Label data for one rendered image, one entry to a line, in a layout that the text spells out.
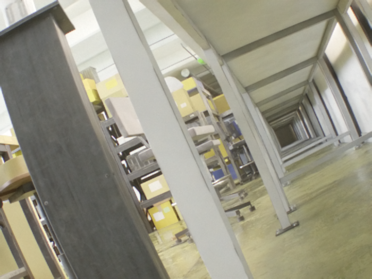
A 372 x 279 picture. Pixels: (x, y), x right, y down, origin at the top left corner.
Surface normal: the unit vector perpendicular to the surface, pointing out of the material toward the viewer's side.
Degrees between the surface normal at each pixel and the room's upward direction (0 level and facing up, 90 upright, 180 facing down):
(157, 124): 90
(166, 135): 90
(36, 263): 90
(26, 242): 90
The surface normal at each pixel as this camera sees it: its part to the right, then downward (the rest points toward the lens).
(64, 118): 0.00, -0.07
